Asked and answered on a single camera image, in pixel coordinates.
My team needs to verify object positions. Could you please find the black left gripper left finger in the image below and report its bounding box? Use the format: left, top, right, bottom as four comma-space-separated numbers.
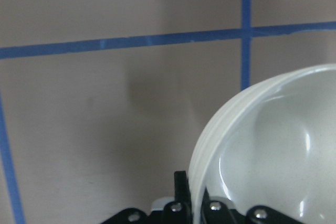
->
173, 171, 193, 223

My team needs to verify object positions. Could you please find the white ceramic bowl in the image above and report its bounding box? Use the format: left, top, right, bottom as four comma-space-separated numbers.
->
188, 64, 335, 223

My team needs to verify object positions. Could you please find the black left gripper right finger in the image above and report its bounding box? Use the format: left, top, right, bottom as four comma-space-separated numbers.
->
201, 188, 209, 224

